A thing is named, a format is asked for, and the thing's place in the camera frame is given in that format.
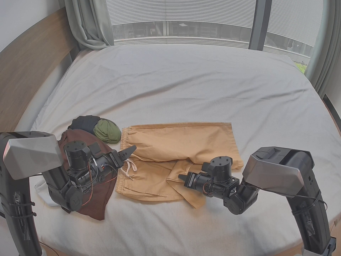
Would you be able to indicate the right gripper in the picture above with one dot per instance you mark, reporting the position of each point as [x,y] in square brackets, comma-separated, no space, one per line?
[198,183]

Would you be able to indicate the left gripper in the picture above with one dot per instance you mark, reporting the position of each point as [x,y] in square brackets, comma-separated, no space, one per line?
[106,164]

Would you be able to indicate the tan shorts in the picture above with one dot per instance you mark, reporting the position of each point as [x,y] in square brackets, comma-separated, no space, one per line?
[181,143]

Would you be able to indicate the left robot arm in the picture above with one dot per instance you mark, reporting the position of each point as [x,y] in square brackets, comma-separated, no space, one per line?
[29,153]

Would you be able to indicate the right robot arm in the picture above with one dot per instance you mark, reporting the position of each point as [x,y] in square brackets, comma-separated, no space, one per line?
[277,169]

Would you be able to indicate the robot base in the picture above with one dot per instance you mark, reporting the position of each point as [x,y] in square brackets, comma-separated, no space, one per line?
[310,251]

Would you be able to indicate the bed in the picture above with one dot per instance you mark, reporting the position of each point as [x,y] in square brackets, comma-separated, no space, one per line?
[186,84]

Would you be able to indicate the green garment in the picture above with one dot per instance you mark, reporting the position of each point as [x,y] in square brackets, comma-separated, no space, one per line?
[108,132]

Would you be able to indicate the brown shorts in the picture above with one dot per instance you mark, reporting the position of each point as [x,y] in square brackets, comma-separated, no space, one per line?
[98,204]

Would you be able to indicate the dark blue garment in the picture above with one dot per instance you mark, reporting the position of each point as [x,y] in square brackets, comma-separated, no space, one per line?
[82,123]

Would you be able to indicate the pale grey garment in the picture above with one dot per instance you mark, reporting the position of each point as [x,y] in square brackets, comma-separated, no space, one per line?
[44,193]

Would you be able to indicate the grey-green curtain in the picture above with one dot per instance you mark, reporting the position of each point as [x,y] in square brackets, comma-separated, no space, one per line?
[329,36]
[85,15]

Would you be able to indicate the window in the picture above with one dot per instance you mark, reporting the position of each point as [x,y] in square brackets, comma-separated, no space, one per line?
[186,7]

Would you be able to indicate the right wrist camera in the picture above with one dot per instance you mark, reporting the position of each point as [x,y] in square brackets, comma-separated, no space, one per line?
[206,167]

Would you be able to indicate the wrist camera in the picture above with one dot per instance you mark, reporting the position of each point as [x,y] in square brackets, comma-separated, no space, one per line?
[93,149]
[206,167]

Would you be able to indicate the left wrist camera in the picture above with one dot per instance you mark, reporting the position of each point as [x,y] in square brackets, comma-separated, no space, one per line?
[93,149]

